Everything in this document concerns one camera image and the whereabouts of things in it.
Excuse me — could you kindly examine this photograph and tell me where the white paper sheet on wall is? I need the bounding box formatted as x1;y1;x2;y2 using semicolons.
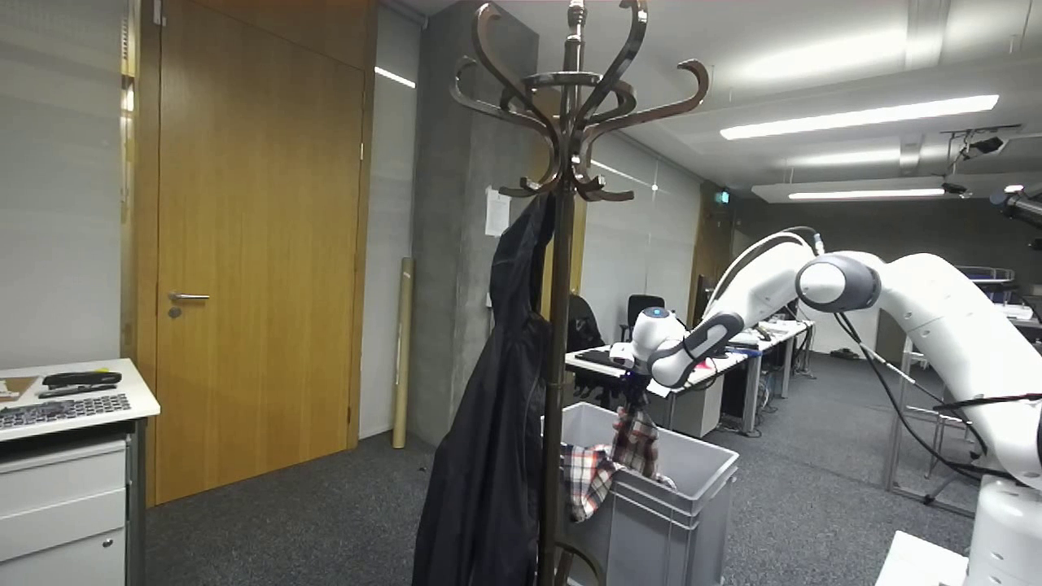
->
481;185;513;242

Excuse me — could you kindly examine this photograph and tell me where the dark wooden coat rack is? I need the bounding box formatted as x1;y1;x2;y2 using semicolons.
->
449;0;711;586

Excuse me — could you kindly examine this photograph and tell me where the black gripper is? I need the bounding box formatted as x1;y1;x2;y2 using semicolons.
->
611;360;662;412

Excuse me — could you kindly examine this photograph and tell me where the short ceiling light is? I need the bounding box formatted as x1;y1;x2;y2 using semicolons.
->
786;148;906;171

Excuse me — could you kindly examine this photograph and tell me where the long ceiling light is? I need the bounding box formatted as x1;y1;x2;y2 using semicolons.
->
715;92;1002;143

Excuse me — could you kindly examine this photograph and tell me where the white drawer cabinet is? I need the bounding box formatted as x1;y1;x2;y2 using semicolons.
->
0;354;162;586

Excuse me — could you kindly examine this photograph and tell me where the red white plaid shirt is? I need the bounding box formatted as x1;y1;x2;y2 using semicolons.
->
556;401;662;527

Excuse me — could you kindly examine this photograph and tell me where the black device on cabinet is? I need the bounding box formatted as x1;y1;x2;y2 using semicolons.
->
39;367;125;401

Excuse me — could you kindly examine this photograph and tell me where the white office desk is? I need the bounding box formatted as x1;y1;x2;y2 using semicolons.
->
562;320;806;440

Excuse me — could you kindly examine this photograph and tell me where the grey keyboard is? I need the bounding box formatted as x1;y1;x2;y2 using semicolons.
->
0;391;132;433

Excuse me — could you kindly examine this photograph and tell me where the metal frame cart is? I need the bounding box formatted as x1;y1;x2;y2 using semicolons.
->
882;337;987;508

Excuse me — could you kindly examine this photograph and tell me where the ceiling mounted camera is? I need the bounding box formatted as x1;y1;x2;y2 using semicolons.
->
946;124;1023;167

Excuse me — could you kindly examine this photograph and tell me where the black office keyboard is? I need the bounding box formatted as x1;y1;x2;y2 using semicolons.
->
572;346;637;372

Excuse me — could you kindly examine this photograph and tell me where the wooden door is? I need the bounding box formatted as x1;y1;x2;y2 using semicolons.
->
141;0;380;511

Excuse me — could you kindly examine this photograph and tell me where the black office chair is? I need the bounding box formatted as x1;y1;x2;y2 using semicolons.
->
624;292;667;328

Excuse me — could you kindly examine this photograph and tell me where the metal door handle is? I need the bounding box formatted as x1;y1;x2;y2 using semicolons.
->
162;290;210;324

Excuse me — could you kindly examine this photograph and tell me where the white robot base table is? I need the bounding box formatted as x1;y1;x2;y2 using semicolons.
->
871;527;971;586

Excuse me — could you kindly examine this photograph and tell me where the black hanging jacket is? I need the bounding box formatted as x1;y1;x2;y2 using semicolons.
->
410;194;568;586

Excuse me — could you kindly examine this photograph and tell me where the grey plastic basin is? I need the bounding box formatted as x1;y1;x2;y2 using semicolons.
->
556;401;741;586

